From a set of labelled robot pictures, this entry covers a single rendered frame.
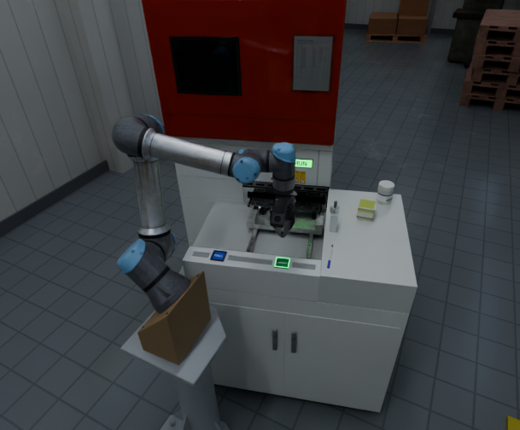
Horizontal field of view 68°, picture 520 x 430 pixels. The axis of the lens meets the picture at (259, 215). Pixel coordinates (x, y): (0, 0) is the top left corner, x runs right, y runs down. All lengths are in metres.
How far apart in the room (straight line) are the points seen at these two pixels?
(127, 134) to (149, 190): 0.24
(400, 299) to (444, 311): 1.29
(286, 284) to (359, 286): 0.28
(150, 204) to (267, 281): 0.54
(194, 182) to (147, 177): 0.78
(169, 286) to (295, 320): 0.61
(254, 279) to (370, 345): 0.58
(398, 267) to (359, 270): 0.15
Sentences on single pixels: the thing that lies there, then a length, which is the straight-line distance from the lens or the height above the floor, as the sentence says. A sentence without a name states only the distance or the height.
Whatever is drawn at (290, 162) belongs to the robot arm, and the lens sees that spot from 1.26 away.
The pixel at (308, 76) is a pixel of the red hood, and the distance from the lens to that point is 1.72.
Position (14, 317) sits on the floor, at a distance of 3.12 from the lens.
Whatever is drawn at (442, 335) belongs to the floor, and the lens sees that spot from 2.72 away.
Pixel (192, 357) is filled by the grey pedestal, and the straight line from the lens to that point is 1.47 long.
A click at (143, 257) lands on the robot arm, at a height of 1.17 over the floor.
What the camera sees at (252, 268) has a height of 0.96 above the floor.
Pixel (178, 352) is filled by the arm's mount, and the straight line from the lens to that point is 1.42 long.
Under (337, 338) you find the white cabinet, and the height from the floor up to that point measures 0.61.
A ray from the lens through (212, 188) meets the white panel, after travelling 2.12.
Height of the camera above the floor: 2.01
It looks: 36 degrees down
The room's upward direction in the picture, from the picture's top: 2 degrees counter-clockwise
